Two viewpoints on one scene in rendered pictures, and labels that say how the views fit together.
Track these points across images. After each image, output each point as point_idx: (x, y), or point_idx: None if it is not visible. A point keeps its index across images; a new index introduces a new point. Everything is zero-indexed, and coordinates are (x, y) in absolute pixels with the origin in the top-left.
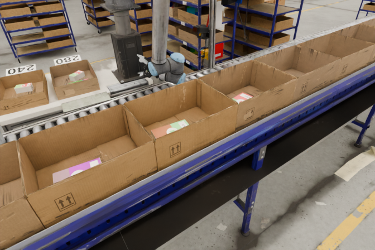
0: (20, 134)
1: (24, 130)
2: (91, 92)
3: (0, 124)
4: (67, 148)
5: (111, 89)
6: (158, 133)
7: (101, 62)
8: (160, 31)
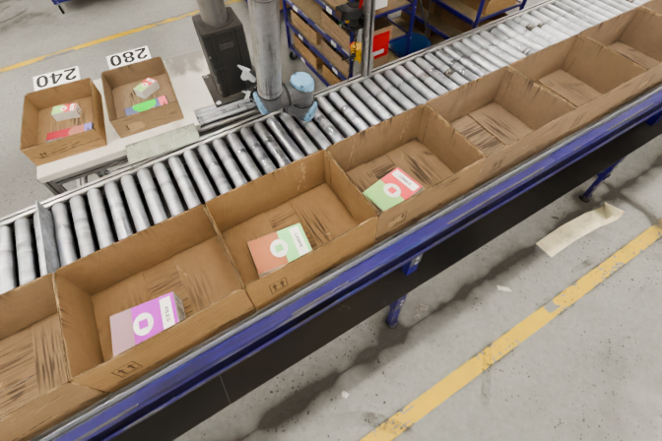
0: (70, 203)
1: (75, 198)
2: (169, 123)
3: (39, 181)
4: (129, 266)
5: (202, 117)
6: (258, 249)
7: (185, 55)
8: (267, 56)
